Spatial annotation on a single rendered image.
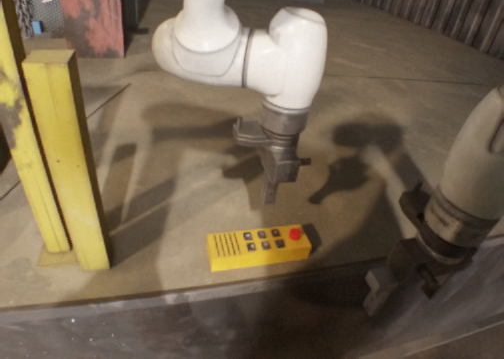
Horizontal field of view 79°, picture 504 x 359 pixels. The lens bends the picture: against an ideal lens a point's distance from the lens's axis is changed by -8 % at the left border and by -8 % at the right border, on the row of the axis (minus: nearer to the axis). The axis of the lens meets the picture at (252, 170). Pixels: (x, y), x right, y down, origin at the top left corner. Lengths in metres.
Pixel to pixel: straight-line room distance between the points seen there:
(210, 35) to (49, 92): 0.25
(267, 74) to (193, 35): 0.13
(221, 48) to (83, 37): 1.57
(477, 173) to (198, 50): 0.41
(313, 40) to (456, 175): 0.28
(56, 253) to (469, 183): 0.81
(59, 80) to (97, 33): 1.49
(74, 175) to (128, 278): 0.28
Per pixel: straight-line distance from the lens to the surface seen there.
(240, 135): 0.60
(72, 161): 0.61
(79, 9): 2.01
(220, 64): 0.54
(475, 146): 0.44
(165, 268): 0.79
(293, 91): 0.55
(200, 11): 0.49
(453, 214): 0.48
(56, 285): 0.82
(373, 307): 0.60
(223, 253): 0.76
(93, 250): 0.76
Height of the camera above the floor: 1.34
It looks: 36 degrees down
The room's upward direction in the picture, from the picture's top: 9 degrees clockwise
